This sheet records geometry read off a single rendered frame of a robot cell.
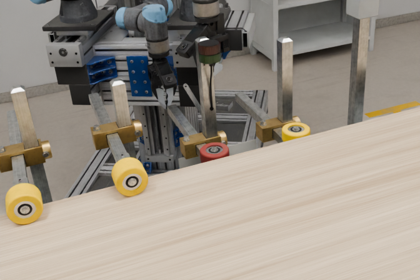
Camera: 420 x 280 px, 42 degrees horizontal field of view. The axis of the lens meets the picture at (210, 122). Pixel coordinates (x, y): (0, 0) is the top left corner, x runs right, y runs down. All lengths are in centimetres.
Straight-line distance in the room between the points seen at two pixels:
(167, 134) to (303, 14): 255
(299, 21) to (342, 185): 349
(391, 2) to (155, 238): 430
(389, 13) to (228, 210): 417
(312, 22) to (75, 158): 244
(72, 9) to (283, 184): 123
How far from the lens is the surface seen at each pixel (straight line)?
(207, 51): 145
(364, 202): 131
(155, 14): 180
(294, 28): 475
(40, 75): 426
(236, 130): 301
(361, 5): 169
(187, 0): 210
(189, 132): 168
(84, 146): 348
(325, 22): 490
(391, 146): 153
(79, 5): 224
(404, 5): 536
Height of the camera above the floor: 167
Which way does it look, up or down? 28 degrees down
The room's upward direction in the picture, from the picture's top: 4 degrees counter-clockwise
